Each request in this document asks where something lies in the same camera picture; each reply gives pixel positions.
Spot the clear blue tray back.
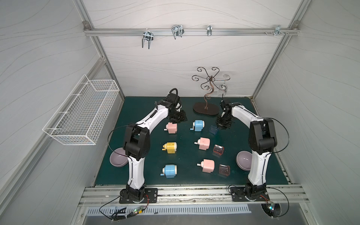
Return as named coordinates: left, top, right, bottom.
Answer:
left=209, top=126, right=219, bottom=135

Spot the blue sharpener back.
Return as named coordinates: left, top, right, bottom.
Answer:
left=190, top=120, right=205, bottom=132

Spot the blue sharpener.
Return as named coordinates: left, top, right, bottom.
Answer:
left=160, top=165, right=177, bottom=179
left=190, top=120, right=205, bottom=132

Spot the pink sharpener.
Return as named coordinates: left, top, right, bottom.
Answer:
left=164, top=122, right=178, bottom=134
left=194, top=137, right=211, bottom=151
left=197, top=159, right=215, bottom=173

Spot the yellow pencil sharpener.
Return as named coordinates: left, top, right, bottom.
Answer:
left=162, top=142, right=177, bottom=154

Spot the blue sharpener front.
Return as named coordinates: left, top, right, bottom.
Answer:
left=160, top=165, right=177, bottom=179

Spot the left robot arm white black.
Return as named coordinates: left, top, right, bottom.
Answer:
left=123, top=88, right=187, bottom=202

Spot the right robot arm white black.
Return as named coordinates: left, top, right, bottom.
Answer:
left=216, top=99, right=277, bottom=201

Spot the pink sharpener front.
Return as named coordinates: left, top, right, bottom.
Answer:
left=197, top=159, right=215, bottom=173

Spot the clear dark red tray front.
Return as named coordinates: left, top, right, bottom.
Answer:
left=218, top=164, right=231, bottom=177

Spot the brown scroll metal stand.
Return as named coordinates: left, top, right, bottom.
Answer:
left=191, top=67, right=220, bottom=116

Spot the clear wine glass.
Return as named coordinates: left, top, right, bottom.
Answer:
left=217, top=75, right=231, bottom=98

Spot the purple bowl right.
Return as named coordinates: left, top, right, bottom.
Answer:
left=236, top=151, right=252, bottom=171

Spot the purple bowl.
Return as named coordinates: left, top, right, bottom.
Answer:
left=109, top=148, right=128, bottom=167
left=236, top=151, right=252, bottom=171

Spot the metal hook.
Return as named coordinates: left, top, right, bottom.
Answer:
left=142, top=31, right=154, bottom=49
left=265, top=25, right=290, bottom=37
left=171, top=24, right=184, bottom=39
left=207, top=25, right=212, bottom=37

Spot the purple bowl left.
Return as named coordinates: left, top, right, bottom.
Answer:
left=109, top=148, right=128, bottom=167

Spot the metal hook right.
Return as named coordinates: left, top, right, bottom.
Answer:
left=265, top=25, right=290, bottom=37

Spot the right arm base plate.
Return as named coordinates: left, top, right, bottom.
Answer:
left=227, top=186, right=270, bottom=202

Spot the white wire basket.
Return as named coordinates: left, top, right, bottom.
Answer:
left=42, top=75, right=120, bottom=145

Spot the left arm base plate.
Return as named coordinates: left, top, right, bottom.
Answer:
left=119, top=188, right=158, bottom=204

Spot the aluminium front rail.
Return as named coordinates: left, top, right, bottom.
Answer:
left=78, top=184, right=310, bottom=207

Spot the aluminium crossbar rail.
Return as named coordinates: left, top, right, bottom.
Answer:
left=84, top=27, right=300, bottom=37

